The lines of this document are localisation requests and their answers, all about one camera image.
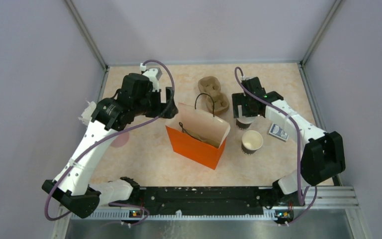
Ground orange paper bag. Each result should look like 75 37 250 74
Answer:
165 93 230 170

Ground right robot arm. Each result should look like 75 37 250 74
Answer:
232 77 346 205

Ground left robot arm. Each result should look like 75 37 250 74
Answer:
42 68 178 221

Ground blue playing card box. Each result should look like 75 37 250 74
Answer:
268 123 288 142

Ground white paper napkins bundle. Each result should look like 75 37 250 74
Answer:
78 101 96 126

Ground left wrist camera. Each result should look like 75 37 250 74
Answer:
140 63 162 92

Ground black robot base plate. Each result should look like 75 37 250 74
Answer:
121 186 300 216

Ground cardboard cup carrier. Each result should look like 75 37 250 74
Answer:
197 76 230 116
185 131 220 148

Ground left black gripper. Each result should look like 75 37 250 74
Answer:
133 86 178 119

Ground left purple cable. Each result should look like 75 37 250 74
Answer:
43 59 176 228

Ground pink holder cup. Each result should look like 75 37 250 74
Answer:
110 132 129 148

